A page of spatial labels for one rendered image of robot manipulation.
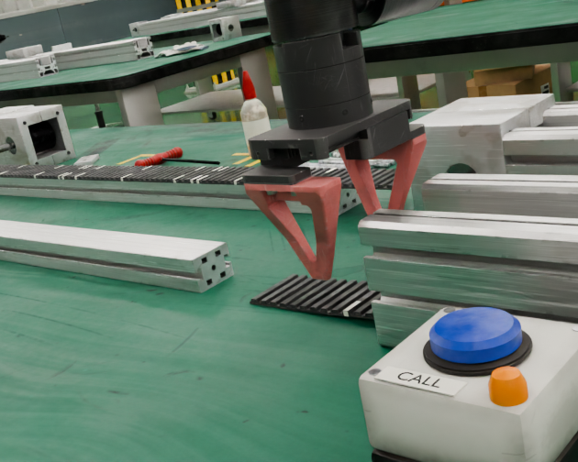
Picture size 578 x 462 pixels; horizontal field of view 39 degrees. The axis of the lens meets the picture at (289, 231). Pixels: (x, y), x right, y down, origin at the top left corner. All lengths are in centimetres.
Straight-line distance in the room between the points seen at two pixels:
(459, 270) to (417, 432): 13
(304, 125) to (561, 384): 25
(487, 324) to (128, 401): 25
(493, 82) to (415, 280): 406
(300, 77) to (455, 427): 26
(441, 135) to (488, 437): 37
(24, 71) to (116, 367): 341
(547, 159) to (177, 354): 31
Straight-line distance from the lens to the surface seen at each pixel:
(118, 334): 64
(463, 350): 35
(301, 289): 63
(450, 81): 303
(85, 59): 389
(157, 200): 99
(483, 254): 45
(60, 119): 146
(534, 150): 64
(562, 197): 50
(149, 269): 73
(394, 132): 54
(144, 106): 311
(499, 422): 34
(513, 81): 452
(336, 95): 51
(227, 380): 52
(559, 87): 416
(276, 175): 51
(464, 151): 66
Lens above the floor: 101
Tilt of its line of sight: 17 degrees down
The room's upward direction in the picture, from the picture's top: 12 degrees counter-clockwise
